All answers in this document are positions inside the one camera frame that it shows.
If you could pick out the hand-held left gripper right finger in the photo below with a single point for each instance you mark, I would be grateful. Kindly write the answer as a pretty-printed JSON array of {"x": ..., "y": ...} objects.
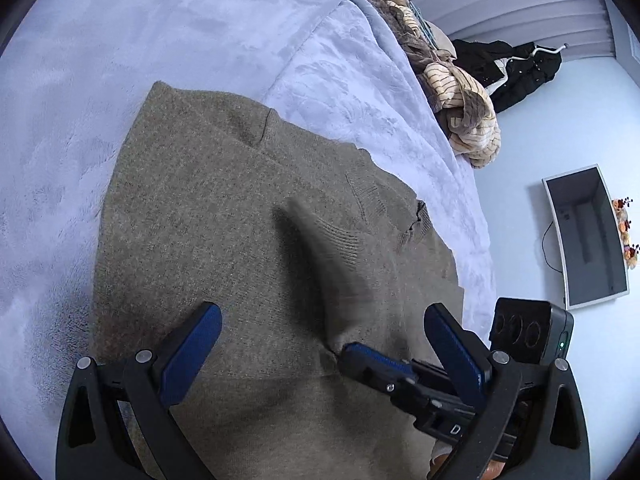
[{"x": 457, "y": 355}]

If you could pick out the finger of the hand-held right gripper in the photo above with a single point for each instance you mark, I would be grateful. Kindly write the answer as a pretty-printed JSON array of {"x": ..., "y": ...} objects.
[{"x": 380, "y": 362}]

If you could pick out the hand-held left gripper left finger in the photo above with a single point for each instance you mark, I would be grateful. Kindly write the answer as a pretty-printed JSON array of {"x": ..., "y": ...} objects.
[{"x": 192, "y": 360}]

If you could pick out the olive knit sweater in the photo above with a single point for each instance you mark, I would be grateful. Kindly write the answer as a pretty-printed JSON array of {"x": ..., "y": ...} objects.
[{"x": 225, "y": 220}]

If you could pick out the white clothes hanger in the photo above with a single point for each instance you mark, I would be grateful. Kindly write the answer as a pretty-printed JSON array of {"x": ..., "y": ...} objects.
[{"x": 547, "y": 50}]

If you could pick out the person's right hand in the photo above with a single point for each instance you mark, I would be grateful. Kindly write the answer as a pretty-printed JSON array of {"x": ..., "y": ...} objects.
[{"x": 440, "y": 464}]

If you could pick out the white framed monitor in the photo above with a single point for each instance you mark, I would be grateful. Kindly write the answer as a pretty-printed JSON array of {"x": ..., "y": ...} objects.
[{"x": 587, "y": 240}]

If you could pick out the orange flower decoration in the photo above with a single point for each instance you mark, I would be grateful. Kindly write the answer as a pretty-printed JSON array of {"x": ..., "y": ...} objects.
[{"x": 625, "y": 230}]

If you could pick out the beige striped cloth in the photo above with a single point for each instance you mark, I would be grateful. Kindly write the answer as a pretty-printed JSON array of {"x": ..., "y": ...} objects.
[{"x": 470, "y": 110}]

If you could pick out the black jacket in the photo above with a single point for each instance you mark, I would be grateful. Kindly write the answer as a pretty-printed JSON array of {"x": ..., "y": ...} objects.
[{"x": 520, "y": 72}]

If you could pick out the brown patterned cloth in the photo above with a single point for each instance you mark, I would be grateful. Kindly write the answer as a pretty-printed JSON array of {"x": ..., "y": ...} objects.
[{"x": 405, "y": 30}]

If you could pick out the grey pleated curtain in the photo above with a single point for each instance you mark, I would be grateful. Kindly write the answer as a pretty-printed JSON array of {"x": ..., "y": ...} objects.
[{"x": 500, "y": 5}]

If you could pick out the light blue bed blanket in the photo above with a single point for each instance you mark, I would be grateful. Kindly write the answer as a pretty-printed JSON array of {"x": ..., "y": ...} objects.
[{"x": 150, "y": 35}]

